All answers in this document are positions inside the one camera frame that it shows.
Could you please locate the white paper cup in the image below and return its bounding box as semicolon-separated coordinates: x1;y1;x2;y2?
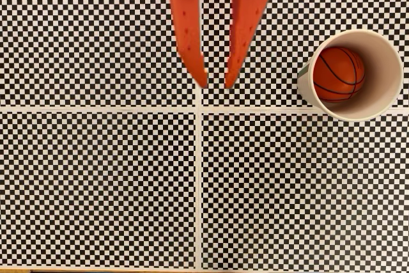
297;29;405;123

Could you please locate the black white checkerboard paper sheet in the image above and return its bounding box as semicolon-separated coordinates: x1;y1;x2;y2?
200;112;409;270
201;0;409;108
0;111;196;269
0;0;196;107

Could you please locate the small orange basketball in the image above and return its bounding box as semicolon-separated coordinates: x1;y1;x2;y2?
312;46;366;104

